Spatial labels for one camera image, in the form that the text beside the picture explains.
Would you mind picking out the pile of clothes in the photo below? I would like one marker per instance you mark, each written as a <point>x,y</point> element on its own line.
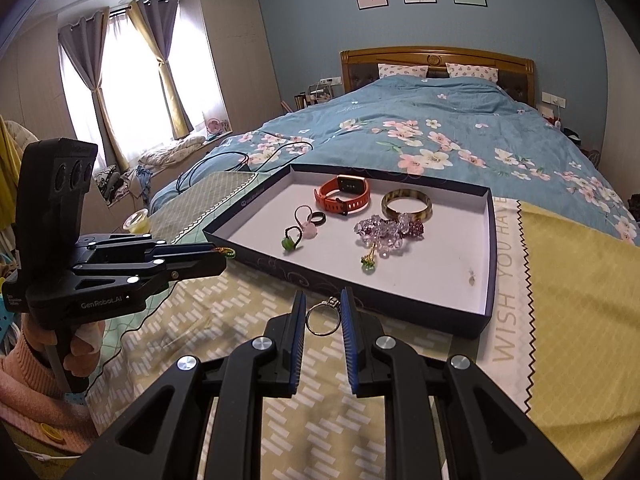
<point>112,185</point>

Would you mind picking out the person's left hand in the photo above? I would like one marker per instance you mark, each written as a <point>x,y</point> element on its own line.
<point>85,350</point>

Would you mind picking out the dark blue box lid tray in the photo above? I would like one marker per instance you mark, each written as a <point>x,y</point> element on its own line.
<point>425,270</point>

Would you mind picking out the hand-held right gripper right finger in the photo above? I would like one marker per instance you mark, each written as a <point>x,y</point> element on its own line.
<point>350,345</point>

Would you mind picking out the wooden headboard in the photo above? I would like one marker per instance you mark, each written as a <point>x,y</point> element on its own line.
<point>435,56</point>

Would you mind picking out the green and gold pendant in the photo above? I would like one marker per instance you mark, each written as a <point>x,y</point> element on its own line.
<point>369,262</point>

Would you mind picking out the white lettered cloth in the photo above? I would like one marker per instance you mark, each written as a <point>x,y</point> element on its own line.
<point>505,300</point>

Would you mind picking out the tortoiseshell bangle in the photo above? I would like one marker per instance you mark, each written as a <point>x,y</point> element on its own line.
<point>392,211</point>

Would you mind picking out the pink desk fan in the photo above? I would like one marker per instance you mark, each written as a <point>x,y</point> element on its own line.
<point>215,126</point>

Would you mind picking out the yellow round cap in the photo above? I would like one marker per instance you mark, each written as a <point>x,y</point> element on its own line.
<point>51,431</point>

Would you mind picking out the white patterned pillow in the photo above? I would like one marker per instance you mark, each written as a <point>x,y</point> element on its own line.
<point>402,70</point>
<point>472,72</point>

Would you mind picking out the person's left forearm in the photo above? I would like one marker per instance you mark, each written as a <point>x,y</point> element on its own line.
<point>30,390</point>

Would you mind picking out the grey and yellow curtain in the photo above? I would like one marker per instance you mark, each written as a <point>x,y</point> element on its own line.
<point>157,30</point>
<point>80,50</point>

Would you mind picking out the orange smartwatch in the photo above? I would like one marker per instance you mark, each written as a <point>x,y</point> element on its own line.
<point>327,191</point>

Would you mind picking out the beige dash patterned mat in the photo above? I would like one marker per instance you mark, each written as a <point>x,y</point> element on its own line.
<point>200,320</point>

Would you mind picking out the white wall socket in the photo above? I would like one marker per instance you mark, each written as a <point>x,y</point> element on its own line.
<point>554,98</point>

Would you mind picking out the white wall socket strip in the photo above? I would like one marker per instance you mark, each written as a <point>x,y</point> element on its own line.
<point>331,80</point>

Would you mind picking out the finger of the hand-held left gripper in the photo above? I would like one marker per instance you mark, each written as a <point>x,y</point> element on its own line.
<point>190,250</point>
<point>200,267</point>

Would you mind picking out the nightstand clutter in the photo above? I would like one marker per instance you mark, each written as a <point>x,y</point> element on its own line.
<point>314,95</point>

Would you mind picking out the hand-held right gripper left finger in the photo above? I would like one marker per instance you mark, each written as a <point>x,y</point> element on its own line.
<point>299,340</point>

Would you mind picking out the blue floral bedspread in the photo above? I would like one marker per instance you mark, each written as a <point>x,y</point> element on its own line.
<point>450,110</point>

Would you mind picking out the yellow cloth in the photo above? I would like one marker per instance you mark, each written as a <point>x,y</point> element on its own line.
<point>585,335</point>

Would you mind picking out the green grid patterned cloth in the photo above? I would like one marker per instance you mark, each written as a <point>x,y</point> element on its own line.
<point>215,195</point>

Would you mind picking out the yellow garment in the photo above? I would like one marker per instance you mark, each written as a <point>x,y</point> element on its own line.
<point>7,170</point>

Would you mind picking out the folded light blanket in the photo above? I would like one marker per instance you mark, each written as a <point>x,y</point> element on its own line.
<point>170,150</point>

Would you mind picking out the white puffer jacket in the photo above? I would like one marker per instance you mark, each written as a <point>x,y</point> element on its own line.
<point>22,135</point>

